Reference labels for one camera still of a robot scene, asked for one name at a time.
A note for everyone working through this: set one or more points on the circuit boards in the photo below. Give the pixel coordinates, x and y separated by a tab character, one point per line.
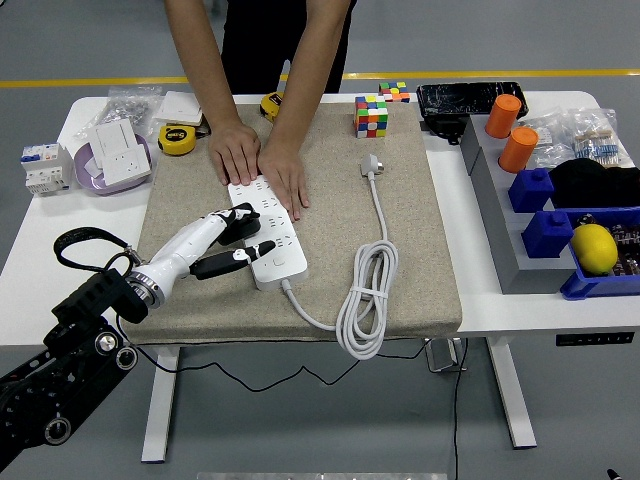
628	240

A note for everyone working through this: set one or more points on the person's left forearm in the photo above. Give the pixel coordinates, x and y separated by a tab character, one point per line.
307	75

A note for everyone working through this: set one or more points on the blue plastic bin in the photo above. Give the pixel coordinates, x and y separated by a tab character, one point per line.
591	289

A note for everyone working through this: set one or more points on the blue block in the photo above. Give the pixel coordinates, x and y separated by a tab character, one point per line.
547	236
531	190

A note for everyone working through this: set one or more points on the white power strip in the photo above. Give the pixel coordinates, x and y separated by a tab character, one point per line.
290	270

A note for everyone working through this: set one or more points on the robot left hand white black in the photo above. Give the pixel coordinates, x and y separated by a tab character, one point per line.
175	252

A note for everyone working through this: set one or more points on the person's right forearm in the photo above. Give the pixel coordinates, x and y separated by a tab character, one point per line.
205	60

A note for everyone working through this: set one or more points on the small clear plastic bag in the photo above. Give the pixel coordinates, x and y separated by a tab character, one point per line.
543	140

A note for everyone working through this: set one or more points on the black plug adapter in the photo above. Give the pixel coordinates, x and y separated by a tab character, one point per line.
245	231

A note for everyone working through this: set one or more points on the robot right hand white black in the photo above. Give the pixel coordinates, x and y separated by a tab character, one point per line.
613	475

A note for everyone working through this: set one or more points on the person's right hand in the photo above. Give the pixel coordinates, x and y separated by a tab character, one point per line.
235	150

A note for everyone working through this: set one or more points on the person's left hand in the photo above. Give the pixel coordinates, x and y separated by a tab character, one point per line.
285	172

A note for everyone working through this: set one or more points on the white wall switch panel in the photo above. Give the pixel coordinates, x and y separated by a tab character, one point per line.
176	107

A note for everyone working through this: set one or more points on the black plastic tray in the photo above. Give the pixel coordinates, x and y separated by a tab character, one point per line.
451	97

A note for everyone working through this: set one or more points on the black power adapter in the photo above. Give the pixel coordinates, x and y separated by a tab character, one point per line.
443	127

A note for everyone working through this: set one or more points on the yellow lemon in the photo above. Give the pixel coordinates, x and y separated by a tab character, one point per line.
595	249

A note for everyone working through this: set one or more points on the white circuit breaker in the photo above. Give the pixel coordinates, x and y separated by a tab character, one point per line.
46	170

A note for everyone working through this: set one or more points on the white switch plate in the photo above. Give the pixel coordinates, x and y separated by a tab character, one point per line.
112	140

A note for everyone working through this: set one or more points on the grey-brown mat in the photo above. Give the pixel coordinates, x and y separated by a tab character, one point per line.
330	240

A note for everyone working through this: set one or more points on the person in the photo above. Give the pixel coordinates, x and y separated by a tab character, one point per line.
260	40

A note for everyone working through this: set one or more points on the clear bag of resistors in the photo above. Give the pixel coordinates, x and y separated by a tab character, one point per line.
596	145

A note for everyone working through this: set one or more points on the large Rubik's cube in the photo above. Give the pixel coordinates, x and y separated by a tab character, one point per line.
371	117

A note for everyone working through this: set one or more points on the grey stepped block holder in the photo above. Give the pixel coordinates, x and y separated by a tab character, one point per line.
496	210

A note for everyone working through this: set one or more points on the orange cylinder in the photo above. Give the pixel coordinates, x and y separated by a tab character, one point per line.
518	150
502	117

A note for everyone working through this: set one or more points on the small Rubik's cube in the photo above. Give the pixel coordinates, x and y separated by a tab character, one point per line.
394	92

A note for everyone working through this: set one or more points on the clear bag of screws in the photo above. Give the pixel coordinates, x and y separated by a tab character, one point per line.
126	107

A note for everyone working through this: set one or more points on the metal bracket under table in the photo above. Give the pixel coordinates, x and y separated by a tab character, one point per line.
443	356

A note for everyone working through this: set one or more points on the yellow black round tape measure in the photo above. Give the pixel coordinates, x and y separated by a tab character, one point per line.
176	140

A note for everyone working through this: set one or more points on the white wall socket plate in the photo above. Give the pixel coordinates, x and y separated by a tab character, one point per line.
130	165

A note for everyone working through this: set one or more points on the black cloth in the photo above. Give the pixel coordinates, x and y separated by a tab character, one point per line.
591	185

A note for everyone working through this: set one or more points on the purple bowl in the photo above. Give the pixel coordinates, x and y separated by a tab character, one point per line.
87	172

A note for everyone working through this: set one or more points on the white table leg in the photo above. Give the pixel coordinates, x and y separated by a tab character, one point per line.
160	400
513	395

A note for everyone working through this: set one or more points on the black table control panel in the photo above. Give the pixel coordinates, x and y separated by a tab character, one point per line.
593	338

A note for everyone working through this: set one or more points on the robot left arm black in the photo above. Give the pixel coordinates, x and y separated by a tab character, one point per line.
75	320

